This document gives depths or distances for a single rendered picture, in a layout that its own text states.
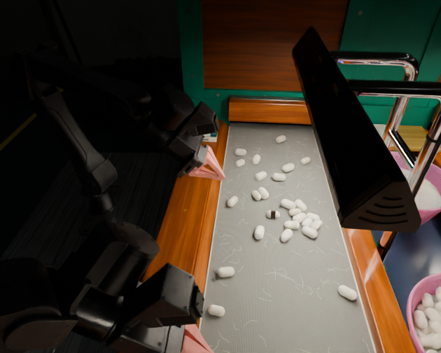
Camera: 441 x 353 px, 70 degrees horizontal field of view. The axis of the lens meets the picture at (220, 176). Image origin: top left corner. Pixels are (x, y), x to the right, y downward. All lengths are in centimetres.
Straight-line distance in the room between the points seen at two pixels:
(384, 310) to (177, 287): 43
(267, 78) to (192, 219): 57
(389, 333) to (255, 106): 72
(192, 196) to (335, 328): 43
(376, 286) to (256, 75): 72
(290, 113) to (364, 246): 51
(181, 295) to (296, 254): 43
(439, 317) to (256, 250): 35
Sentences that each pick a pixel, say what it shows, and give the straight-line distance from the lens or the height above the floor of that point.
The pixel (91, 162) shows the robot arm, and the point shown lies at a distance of 84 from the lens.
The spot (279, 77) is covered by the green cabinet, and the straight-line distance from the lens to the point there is 111.
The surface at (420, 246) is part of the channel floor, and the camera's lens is 95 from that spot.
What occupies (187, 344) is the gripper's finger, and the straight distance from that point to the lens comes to 43.
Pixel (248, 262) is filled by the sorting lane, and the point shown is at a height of 74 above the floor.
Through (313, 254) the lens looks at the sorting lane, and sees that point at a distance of 74.
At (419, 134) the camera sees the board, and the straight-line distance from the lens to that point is 123.
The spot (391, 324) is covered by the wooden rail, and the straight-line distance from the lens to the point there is 66.
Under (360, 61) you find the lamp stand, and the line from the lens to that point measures 68.
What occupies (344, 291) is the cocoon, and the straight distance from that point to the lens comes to 68.
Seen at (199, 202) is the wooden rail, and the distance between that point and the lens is 79.
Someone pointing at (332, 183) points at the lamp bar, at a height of 106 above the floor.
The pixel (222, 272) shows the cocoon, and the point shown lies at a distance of 66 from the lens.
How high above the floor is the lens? 129
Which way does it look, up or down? 37 degrees down
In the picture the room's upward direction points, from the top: straight up
